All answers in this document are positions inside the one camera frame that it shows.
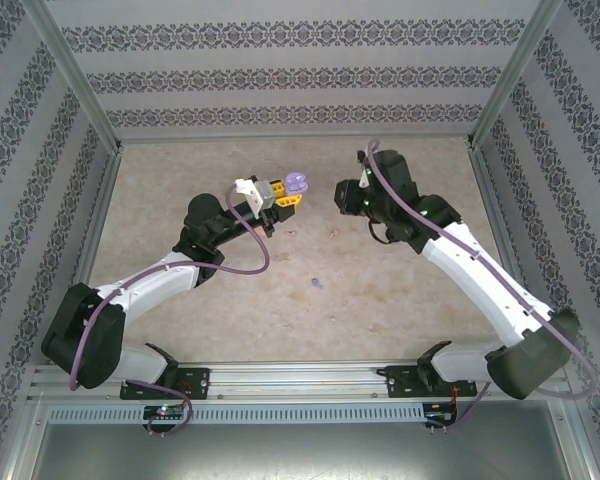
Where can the purple earbud charging case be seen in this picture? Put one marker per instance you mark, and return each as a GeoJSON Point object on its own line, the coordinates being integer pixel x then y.
{"type": "Point", "coordinates": [295, 178]}

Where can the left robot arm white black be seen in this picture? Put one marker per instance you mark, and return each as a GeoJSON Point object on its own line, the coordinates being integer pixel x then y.
{"type": "Point", "coordinates": [150, 285]}

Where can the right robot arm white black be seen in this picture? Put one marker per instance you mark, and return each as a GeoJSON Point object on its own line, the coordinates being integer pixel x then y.
{"type": "Point", "coordinates": [480, 280]}

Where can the grey metal panel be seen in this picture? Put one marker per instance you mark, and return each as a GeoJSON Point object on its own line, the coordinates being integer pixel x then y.
{"type": "Point", "coordinates": [300, 455]}

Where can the aluminium side rail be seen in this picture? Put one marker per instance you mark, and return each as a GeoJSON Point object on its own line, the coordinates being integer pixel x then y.
{"type": "Point", "coordinates": [491, 200]}
{"type": "Point", "coordinates": [95, 225]}

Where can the aluminium frame post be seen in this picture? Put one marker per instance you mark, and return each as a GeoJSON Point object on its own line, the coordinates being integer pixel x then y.
{"type": "Point", "coordinates": [510, 80]}
{"type": "Point", "coordinates": [79, 80]}

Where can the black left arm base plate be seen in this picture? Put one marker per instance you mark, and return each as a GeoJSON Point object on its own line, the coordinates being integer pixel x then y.
{"type": "Point", "coordinates": [197, 384]}

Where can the aluminium mounting rail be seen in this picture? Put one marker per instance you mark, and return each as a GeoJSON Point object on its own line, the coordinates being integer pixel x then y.
{"type": "Point", "coordinates": [295, 381]}

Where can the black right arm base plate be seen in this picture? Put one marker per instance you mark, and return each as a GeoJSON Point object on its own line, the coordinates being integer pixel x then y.
{"type": "Point", "coordinates": [400, 382]}

